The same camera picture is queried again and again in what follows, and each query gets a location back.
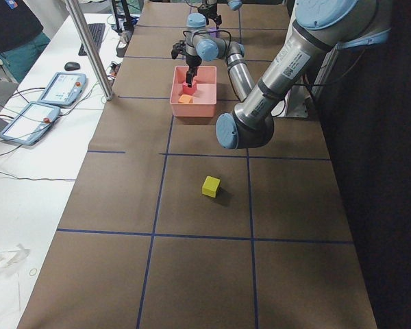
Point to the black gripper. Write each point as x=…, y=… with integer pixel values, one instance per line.
x=193, y=62

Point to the pink foam block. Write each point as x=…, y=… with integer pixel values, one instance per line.
x=189, y=90

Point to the orange foam block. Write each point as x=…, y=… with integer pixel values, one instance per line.
x=185, y=99

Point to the purple foam block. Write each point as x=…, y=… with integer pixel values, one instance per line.
x=214, y=33

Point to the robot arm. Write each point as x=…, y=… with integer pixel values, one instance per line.
x=318, y=27
x=209, y=9

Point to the pink plastic bin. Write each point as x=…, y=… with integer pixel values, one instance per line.
x=199, y=100

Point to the black keyboard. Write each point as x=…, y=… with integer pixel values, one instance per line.
x=97, y=32

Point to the yellow foam block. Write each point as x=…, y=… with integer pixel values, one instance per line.
x=210, y=186

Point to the black computer mouse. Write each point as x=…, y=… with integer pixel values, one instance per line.
x=72, y=66

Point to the teach pendant far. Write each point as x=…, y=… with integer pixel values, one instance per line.
x=63, y=89

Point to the teach pendant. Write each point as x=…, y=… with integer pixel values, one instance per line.
x=63, y=89
x=30, y=125

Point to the teach pendant near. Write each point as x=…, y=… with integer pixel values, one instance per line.
x=30, y=125

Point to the person in dark shirt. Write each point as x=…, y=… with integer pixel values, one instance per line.
x=22, y=38

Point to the crumpled white tissue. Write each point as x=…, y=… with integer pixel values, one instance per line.
x=14, y=256

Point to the white mount base plate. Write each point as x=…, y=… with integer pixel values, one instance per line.
x=296, y=103

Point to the aluminium frame post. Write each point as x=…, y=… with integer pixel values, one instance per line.
x=81, y=26

